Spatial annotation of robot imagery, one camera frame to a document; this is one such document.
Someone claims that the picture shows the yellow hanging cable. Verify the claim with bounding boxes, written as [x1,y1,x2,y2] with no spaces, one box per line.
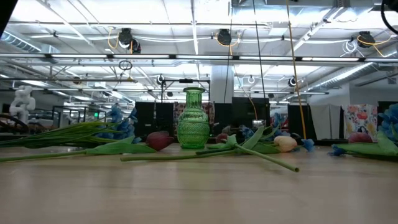
[285,0,308,141]

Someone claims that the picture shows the floral print cloth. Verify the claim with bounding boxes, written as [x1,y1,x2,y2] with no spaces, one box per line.
[341,104,379,140]

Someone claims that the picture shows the silver ventilation duct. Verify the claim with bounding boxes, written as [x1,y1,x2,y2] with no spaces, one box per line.
[306,62,398,91]

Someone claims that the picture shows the black hanging cable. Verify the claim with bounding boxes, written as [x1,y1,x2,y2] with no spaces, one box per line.
[251,0,268,104]

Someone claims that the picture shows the black computer case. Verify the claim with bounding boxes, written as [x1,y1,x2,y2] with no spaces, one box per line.
[231,96,271,136]

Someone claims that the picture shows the blue artificial flower sprig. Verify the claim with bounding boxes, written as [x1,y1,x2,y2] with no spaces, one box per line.
[241,112,315,153]
[0,104,139,149]
[328,103,398,158]

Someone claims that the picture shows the black ceiling cable reel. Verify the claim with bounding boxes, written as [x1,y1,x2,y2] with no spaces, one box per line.
[216,28,233,47]
[357,30,376,49]
[118,27,142,54]

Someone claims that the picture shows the white square column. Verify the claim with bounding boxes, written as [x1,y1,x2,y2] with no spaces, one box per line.
[210,65,235,104]

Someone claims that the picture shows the white hanging cloth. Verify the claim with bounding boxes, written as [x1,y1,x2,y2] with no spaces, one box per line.
[309,104,343,141]

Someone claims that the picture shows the green glass vase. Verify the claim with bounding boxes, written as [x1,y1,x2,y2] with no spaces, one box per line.
[176,86,211,149]

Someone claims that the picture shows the peach artificial tulip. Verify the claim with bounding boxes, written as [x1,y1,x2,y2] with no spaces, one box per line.
[120,125,299,162]

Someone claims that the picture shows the black overhead stand frame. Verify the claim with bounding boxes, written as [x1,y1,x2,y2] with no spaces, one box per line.
[160,78,211,103]

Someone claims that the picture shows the long ceiling light strip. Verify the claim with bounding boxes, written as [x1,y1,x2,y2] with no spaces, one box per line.
[0,53,398,63]

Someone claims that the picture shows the black aluminium table frame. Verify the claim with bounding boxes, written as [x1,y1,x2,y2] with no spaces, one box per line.
[0,133,398,147]

